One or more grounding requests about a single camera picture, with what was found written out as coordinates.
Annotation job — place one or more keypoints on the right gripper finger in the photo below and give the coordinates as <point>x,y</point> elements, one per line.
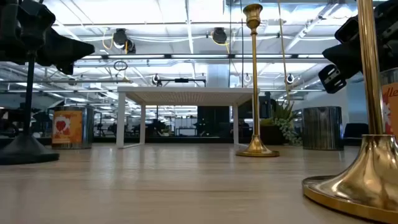
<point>349,31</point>
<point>342,62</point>

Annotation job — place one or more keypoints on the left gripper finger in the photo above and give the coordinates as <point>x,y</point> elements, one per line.
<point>65,51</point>
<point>66,68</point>

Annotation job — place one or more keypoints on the orange heart label candle jar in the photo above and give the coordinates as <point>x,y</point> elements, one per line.
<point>66,127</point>

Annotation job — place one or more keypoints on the grey glass candle jar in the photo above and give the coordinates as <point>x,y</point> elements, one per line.
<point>323,127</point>

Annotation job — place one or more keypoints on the black candlestick holder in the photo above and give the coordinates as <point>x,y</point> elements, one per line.
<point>26,149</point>

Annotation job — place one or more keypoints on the gold brass candlestick holder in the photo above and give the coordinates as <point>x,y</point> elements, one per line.
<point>370,174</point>
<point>256,146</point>

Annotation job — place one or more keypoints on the black office chair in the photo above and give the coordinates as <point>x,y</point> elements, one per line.
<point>356,130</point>

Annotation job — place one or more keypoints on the potted succulent plant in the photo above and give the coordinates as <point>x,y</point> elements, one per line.
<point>281,119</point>

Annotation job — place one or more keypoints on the white perforated metal riser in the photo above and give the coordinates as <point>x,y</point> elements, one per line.
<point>186,93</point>

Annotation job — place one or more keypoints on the black aluminium table frame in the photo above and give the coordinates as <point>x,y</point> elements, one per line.
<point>102,140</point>

